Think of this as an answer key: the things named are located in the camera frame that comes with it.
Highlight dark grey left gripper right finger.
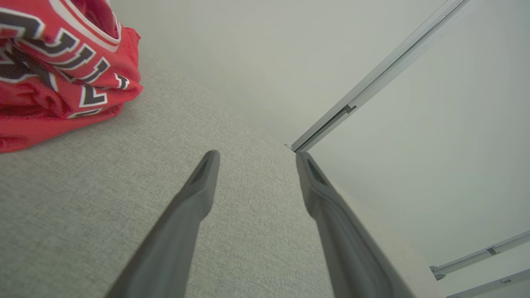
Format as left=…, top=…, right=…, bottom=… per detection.
left=295, top=151, right=417, bottom=298

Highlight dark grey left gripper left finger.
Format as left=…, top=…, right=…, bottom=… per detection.
left=105, top=150, right=220, bottom=298

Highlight red shorts with white stripe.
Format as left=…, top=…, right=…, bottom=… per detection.
left=0, top=0, right=144, bottom=154

